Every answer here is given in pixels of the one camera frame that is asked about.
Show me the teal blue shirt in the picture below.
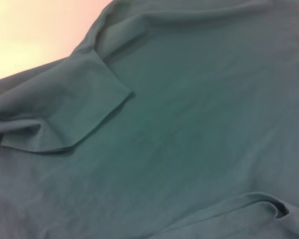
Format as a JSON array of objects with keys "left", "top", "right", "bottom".
[{"left": 0, "top": 0, "right": 299, "bottom": 239}]

